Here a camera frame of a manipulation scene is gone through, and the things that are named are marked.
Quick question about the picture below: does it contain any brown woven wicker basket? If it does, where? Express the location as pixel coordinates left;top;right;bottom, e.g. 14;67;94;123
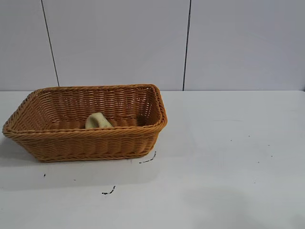
2;83;169;163

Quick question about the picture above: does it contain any pale yellow egg yolk pastry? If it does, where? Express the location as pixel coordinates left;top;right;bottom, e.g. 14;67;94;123
85;112;113;130

